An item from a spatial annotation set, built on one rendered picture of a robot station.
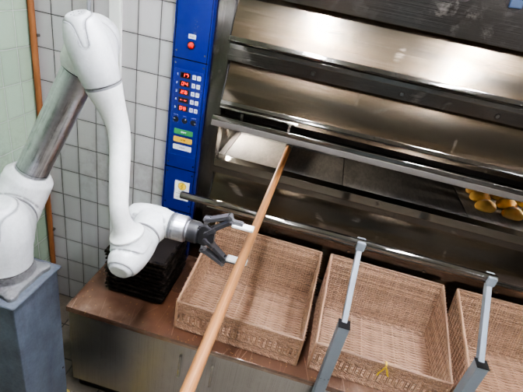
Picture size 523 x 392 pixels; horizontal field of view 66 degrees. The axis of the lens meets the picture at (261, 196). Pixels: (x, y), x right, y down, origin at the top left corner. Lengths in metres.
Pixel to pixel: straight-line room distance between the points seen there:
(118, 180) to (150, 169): 0.87
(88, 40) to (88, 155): 1.15
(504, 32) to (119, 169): 1.39
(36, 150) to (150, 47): 0.72
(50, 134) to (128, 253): 0.44
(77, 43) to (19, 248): 0.62
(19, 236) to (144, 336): 0.77
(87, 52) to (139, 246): 0.54
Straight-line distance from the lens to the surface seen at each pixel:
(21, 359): 1.60
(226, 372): 1.90
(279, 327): 1.94
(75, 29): 1.15
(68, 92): 1.35
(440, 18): 1.72
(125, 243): 1.23
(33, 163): 1.46
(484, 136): 1.86
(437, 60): 1.74
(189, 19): 1.78
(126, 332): 1.94
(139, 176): 2.12
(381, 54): 1.70
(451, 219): 1.98
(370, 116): 1.76
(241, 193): 1.96
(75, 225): 2.50
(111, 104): 1.19
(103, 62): 1.15
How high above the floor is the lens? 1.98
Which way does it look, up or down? 29 degrees down
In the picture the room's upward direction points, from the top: 12 degrees clockwise
